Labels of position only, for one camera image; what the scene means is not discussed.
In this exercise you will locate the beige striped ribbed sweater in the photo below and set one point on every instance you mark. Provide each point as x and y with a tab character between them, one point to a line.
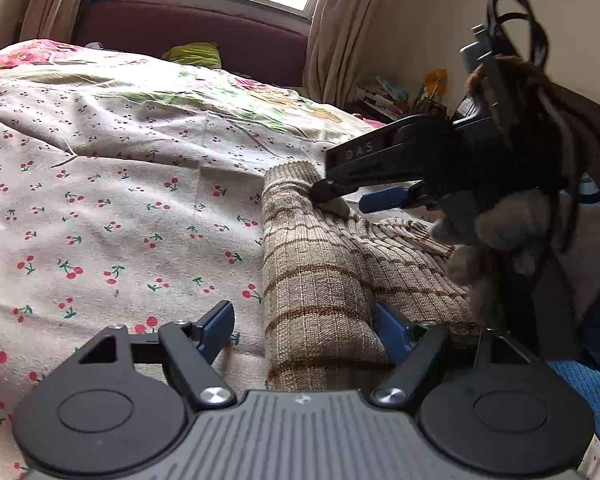
320	280

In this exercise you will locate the maroon padded headboard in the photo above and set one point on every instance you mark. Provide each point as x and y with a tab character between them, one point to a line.
205	27

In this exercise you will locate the pink floral quilt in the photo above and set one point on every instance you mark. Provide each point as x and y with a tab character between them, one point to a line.
220	95

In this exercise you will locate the yellow artificial flowers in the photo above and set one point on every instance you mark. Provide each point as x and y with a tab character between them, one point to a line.
435	82

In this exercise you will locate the white cherry print bed sheet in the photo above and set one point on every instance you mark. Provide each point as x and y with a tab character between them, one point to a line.
105	185

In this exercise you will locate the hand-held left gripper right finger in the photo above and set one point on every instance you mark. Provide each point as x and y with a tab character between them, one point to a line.
392	331

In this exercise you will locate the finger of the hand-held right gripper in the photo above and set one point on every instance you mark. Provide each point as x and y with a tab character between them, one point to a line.
382	200
325	192

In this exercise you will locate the person's right hand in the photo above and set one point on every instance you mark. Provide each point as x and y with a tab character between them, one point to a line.
520	230

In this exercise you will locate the yellow-green pillow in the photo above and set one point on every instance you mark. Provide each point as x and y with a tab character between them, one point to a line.
192	54

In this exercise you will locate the blue knitted garment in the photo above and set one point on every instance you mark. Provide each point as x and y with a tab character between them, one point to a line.
587	395

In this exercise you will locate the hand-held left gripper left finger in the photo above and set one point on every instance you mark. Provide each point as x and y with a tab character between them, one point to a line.
214	327

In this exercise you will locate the pile of books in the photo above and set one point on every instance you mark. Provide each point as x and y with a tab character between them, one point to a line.
380	100

